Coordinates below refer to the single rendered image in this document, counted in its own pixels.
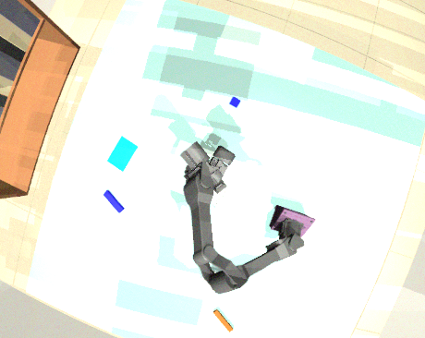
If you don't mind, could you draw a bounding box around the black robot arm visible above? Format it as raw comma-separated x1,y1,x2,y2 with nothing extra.
179,141,305,295

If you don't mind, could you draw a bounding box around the orange flat bar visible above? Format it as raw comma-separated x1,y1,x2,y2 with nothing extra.
213,309,233,332

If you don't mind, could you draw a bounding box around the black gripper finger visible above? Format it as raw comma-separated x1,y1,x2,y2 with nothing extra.
208,157,228,174

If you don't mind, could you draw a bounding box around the small blue block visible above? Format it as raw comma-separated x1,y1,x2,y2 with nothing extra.
103,190,125,213

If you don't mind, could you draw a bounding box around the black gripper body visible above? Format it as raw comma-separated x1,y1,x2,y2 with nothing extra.
211,146,236,171

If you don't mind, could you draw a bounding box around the blue flat square plate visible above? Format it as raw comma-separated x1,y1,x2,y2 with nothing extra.
230,97,240,107

